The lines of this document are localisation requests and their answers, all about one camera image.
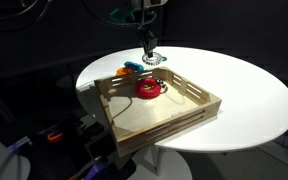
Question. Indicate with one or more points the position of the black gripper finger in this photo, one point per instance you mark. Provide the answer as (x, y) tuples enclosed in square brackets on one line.
[(145, 42), (152, 46)]

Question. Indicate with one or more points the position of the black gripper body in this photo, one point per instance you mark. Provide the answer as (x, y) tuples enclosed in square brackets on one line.
[(144, 26)]

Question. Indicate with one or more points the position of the clear glass cup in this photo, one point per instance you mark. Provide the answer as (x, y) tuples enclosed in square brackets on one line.
[(157, 62)]

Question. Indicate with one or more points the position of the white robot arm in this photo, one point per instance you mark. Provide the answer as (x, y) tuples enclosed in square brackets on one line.
[(150, 1)]

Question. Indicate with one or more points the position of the orange and blue toy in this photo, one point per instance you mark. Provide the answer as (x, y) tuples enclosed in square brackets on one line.
[(134, 66)]

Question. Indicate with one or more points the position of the slatted wooden tray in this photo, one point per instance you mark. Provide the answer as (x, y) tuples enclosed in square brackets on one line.
[(144, 116)]

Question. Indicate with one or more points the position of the grey round surface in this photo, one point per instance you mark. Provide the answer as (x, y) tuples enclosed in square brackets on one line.
[(0, 161)]

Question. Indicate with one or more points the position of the teal gripper mount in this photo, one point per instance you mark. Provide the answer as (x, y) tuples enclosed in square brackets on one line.
[(122, 16)]

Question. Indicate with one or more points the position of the white table pedestal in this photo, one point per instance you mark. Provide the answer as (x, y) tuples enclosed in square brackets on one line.
[(157, 164)]

